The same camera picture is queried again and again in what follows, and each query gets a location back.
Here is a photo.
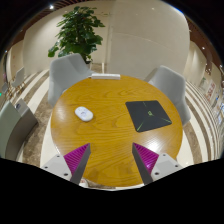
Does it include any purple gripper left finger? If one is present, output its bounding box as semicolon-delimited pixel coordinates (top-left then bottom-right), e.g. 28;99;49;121
40;142;92;185

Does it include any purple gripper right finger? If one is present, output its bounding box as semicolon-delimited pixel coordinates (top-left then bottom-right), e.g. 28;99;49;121
131;142;184;186

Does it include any black mouse pad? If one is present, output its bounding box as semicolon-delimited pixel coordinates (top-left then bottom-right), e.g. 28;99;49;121
126;100;172;132

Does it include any white computer mouse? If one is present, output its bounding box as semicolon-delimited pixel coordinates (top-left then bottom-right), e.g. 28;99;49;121
75;106;93;122

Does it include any round wooden table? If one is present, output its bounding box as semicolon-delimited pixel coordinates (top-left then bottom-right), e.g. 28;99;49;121
51;76;183;187

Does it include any grey armchair at left edge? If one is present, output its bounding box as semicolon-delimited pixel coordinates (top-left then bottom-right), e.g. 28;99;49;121
0;99;38;160

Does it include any grey chair right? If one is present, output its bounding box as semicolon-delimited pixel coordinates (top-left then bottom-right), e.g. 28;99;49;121
145;65;191;126

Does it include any grey chair left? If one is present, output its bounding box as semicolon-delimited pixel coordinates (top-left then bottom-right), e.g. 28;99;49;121
48;53;92;107

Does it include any green potted plant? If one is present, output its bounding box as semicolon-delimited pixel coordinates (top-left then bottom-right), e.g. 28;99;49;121
48;6;105;63

